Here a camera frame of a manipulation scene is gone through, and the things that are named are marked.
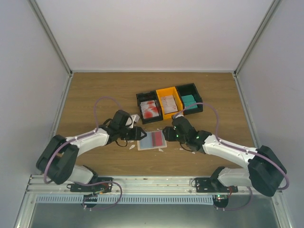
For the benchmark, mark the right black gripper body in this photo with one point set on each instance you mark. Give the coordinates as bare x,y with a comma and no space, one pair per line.
172,138

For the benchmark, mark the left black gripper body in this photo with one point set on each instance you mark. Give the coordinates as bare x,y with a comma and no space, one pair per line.
127,136

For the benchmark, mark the red white credit card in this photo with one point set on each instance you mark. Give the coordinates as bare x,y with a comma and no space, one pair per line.
157,139

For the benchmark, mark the beige card holder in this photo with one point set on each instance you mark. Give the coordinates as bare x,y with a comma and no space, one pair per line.
146,143

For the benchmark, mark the black bin with red cards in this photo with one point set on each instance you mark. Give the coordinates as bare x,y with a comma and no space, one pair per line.
147,96

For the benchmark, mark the yellow bin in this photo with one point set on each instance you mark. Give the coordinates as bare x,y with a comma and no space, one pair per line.
169,91

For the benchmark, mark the black bin with teal cards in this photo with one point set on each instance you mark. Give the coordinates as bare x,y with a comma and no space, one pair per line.
190,89

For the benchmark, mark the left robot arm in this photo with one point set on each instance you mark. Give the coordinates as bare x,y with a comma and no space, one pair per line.
58,160

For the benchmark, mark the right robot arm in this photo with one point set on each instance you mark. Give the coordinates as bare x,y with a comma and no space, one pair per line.
259,168

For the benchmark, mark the red white card stack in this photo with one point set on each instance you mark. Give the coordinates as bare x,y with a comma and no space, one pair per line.
149,109

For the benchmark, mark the white patterned card stack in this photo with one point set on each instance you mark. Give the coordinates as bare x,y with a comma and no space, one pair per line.
169,104

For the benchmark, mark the teal card stack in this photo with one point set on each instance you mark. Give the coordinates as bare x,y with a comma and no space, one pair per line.
189,101

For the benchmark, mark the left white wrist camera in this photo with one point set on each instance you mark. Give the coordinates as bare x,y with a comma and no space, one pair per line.
133,119

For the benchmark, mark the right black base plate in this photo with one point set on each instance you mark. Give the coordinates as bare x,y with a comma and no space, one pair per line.
207,185

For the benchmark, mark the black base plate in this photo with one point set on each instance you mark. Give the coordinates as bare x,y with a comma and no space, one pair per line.
98,185
207,185

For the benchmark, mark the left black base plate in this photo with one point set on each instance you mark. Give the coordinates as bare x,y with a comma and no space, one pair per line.
98,185

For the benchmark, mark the grey slotted cable duct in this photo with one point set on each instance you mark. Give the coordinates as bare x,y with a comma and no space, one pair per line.
128,199

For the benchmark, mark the aluminium front rail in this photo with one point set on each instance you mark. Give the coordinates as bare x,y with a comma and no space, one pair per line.
131,185

